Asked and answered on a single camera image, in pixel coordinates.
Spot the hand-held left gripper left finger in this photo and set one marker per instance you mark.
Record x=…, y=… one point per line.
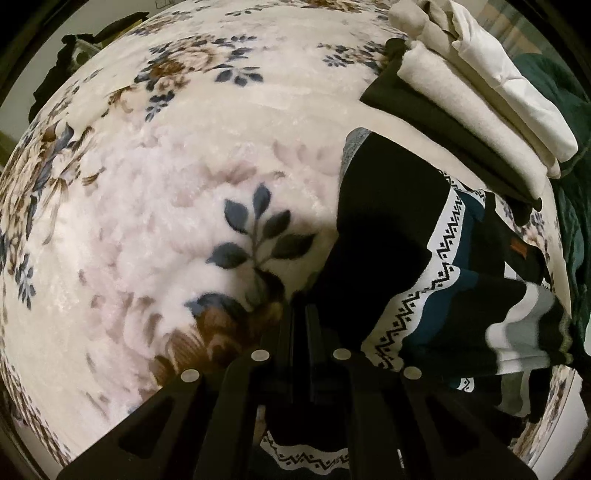
x=277, y=355

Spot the folded beige garment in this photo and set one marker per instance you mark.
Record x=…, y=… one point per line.
x=480, y=124
x=418, y=18

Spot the folded black garment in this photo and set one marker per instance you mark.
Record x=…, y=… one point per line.
x=415, y=104

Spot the floral blanket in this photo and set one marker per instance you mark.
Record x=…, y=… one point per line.
x=184, y=184

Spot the folded white garment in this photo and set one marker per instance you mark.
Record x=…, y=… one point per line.
x=517, y=87

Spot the dark green cloth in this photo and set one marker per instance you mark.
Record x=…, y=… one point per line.
x=575, y=221

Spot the black patterned sweater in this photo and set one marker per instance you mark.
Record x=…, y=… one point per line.
x=392, y=207

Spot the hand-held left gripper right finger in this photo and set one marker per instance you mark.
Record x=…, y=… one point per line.
x=358, y=397

